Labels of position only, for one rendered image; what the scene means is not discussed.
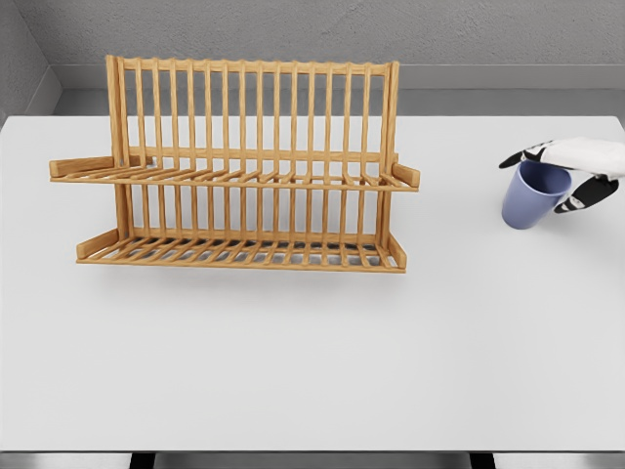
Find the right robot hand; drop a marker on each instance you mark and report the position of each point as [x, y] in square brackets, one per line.
[586, 154]

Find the blue plastic cup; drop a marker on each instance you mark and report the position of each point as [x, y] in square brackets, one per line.
[529, 205]

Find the wooden two-tier dish rack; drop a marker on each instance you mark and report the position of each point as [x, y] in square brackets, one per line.
[244, 156]

